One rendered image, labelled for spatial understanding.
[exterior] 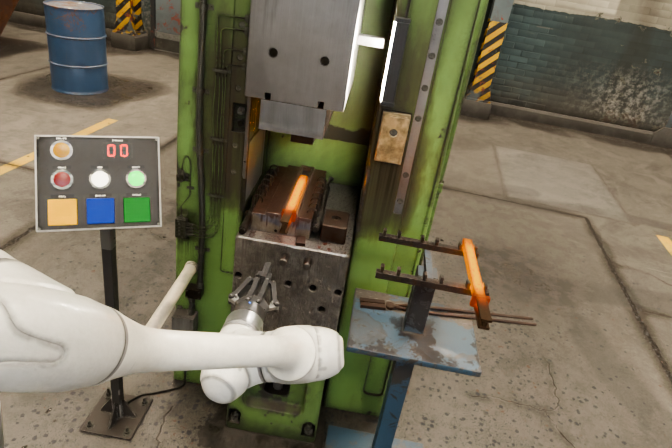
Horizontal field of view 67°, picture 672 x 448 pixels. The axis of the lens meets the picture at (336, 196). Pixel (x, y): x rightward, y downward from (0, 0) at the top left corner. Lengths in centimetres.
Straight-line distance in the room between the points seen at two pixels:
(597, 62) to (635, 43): 48
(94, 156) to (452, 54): 112
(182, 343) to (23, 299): 31
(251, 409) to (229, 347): 133
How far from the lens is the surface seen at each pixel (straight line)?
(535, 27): 754
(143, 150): 168
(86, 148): 168
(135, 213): 165
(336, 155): 210
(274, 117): 158
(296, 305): 181
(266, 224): 173
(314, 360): 103
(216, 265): 204
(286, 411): 218
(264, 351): 92
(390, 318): 170
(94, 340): 65
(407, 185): 177
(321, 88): 153
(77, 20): 605
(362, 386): 230
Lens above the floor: 180
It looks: 26 degrees down
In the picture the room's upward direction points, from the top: 9 degrees clockwise
